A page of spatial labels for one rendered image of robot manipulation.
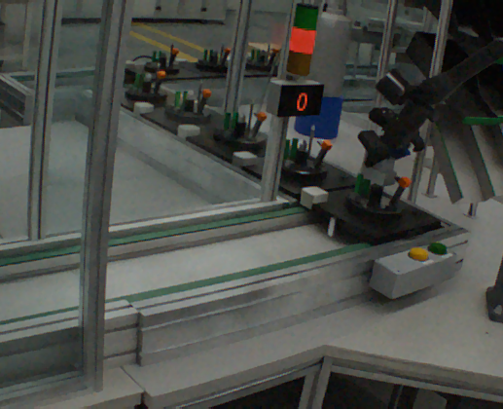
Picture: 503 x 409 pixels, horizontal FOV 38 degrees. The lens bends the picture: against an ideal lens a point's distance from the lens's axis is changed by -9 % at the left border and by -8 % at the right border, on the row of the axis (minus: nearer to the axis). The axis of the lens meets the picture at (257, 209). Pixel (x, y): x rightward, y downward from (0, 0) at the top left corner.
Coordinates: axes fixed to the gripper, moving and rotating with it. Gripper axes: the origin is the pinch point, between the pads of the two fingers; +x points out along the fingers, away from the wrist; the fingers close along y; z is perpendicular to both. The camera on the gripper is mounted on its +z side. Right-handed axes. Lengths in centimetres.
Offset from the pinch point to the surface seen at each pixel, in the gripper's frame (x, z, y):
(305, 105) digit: -4.1, 12.3, 17.9
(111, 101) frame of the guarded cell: -30, -7, 83
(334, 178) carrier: 19.9, 8.7, -5.4
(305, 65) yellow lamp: -11.6, 17.1, 19.5
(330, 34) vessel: 27, 71, -55
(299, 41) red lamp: -15.4, 20.8, 21.1
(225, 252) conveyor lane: 16.8, -6.7, 38.8
